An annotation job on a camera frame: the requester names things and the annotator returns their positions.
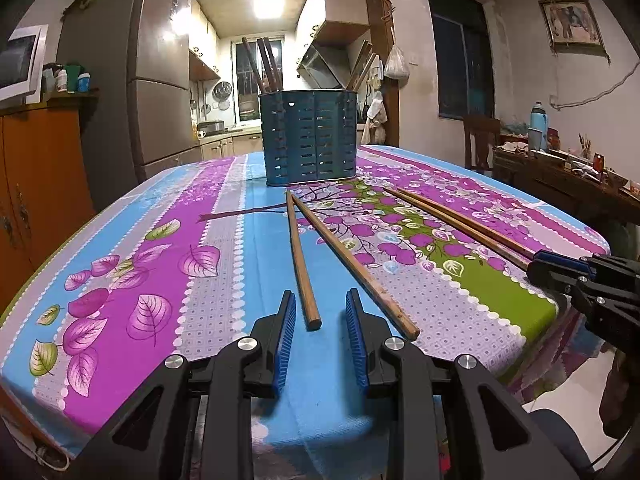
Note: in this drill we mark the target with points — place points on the orange wooden cabinet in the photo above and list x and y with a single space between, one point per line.
44 190

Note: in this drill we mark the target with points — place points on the blue thermos bottle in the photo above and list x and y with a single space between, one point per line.
538 128

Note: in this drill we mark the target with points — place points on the chopstick in holder left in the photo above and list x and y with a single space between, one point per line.
251 51

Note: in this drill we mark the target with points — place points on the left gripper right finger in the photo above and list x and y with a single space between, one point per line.
391 368

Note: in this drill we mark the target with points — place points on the white microwave oven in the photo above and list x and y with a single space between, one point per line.
21 66

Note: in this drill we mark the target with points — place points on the wooden chopstick right inner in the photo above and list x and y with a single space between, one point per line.
501 250

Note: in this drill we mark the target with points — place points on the wooden chopstick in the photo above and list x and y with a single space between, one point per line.
376 291
472 223
501 250
309 305

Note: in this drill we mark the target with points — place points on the wooden chopstick centre left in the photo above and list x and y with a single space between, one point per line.
309 305

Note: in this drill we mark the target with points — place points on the grey refrigerator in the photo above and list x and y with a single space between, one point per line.
136 54

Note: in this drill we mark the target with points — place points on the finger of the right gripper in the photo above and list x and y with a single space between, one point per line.
560 258
561 276

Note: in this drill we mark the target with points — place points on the teal perforated utensil holder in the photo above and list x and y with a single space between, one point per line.
309 135

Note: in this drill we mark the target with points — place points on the dark wooden side table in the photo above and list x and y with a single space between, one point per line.
591 202

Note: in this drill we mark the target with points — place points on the white plastic bag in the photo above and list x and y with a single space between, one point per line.
396 66

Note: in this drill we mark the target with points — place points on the dark window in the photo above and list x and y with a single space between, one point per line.
464 64

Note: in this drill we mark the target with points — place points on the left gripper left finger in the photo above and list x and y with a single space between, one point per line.
253 367

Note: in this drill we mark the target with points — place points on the wooden chair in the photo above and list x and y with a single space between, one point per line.
480 134

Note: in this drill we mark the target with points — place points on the wooden chopstick right outer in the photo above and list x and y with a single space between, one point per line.
472 223

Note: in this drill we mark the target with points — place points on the framed elephant picture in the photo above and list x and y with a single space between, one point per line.
572 27

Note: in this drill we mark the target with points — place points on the floral purple tablecloth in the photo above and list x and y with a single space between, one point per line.
190 260

